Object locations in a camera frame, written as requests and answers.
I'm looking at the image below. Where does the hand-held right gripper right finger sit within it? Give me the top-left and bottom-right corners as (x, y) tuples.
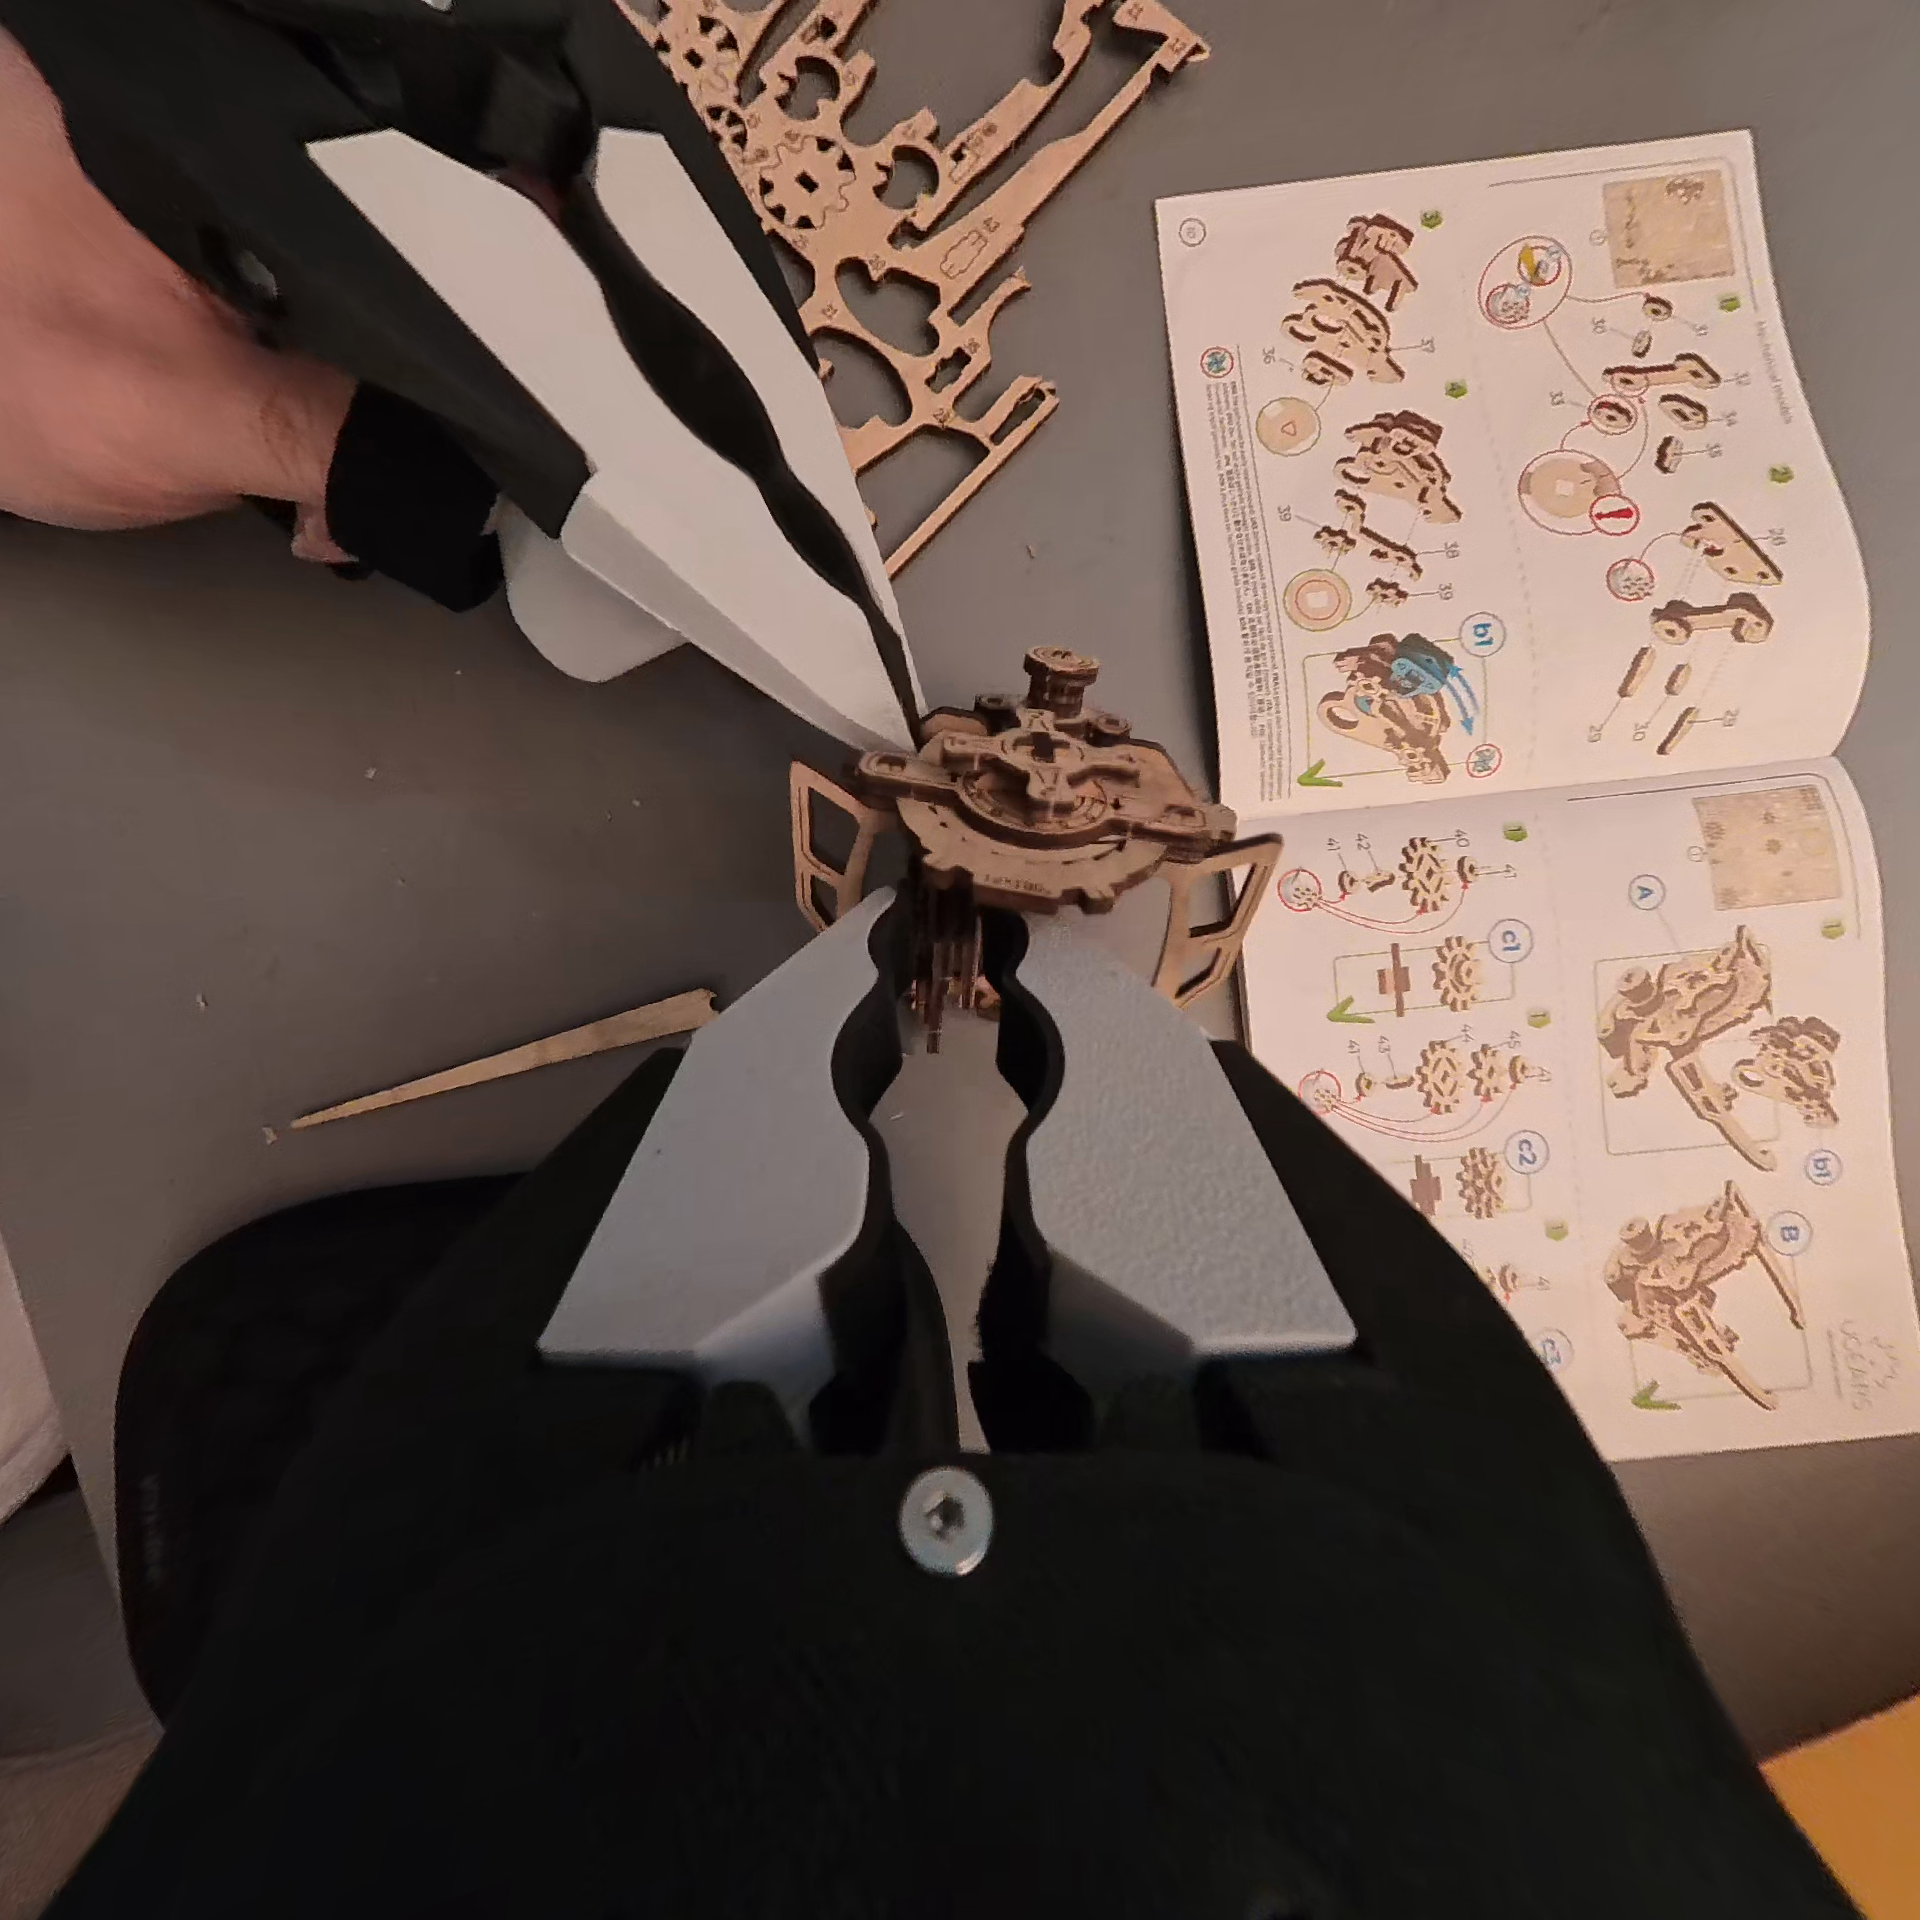
(966, 907), (1359, 1454)

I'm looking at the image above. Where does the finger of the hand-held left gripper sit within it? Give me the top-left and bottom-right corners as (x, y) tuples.
(303, 131), (923, 750)
(574, 128), (923, 726)

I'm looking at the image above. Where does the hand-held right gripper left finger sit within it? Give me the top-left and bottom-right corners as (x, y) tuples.
(537, 884), (923, 1454)

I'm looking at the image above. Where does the wooden mechanical model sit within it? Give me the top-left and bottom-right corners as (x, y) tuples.
(785, 647), (1284, 1059)

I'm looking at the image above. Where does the laser-cut plywood parts sheet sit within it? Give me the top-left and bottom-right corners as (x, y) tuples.
(614, 0), (1213, 579)

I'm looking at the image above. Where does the person's left hand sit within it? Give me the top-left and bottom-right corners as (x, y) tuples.
(0, 30), (367, 570)

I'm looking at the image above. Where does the thin wooden sliver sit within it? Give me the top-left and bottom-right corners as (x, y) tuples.
(288, 987), (721, 1131)

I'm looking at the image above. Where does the assembly instruction booklet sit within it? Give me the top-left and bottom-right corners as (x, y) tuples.
(1152, 128), (1887, 1466)

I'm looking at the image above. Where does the yellow plastic box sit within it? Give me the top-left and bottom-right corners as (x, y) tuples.
(1756, 1704), (1920, 1920)

